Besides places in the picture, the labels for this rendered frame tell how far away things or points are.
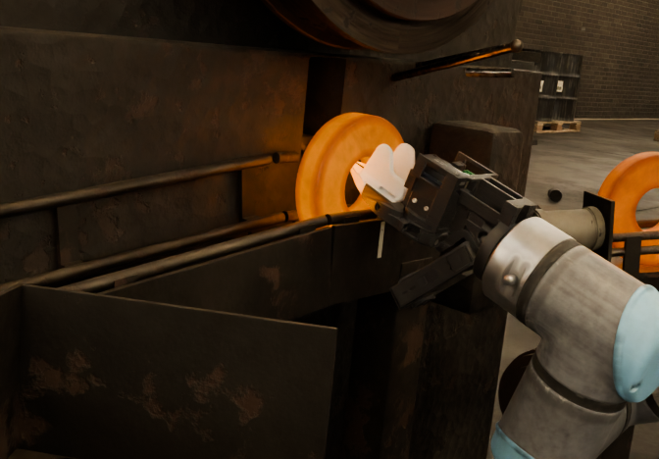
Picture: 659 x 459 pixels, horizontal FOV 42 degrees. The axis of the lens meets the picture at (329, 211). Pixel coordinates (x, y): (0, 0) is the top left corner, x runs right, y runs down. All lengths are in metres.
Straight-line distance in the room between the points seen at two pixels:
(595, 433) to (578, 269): 0.15
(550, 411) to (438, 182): 0.23
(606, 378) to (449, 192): 0.22
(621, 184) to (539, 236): 0.42
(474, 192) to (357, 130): 0.15
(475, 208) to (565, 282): 0.12
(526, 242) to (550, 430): 0.17
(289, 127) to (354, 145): 0.08
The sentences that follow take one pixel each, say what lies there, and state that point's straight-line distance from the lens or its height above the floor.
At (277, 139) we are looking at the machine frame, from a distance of 0.92.
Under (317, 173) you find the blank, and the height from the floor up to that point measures 0.75.
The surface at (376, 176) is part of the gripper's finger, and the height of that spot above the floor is 0.75.
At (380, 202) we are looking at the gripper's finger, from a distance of 0.86.
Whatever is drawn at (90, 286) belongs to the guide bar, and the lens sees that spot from 0.70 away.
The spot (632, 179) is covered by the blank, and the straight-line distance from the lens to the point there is 1.20.
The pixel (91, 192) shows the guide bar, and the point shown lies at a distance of 0.78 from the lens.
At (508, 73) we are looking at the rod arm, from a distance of 0.91.
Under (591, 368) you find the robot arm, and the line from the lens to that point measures 0.76.
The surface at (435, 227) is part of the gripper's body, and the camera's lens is 0.83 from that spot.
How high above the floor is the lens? 0.89
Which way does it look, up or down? 11 degrees down
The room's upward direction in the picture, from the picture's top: 6 degrees clockwise
